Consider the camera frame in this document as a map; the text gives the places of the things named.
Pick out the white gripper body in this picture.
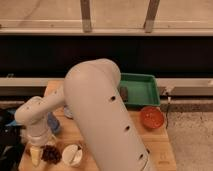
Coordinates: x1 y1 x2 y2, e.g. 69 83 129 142
27 130 52 146

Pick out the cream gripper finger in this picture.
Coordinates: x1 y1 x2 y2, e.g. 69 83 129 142
30 146 43 167

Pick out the dark red grape bunch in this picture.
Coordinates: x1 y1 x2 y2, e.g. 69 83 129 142
41 145 62 164

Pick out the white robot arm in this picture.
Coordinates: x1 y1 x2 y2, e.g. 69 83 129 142
15 59 157 171

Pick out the blue sponge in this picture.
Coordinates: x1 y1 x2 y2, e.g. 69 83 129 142
47 112 61 134

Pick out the black chair at left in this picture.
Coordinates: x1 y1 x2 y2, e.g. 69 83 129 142
0 108 24 171

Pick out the white tipped cup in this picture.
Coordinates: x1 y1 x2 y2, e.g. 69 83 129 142
62 144 83 167

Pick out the grey blue crumpled cloth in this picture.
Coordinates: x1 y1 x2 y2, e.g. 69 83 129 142
64 106 73 119

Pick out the brown chocolate bar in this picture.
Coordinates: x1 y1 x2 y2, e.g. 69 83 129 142
120 87 128 102

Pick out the green plastic tray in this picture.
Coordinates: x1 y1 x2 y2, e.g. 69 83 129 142
120 73 160 108

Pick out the orange bowl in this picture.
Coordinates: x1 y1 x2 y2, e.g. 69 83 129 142
140 106 164 129

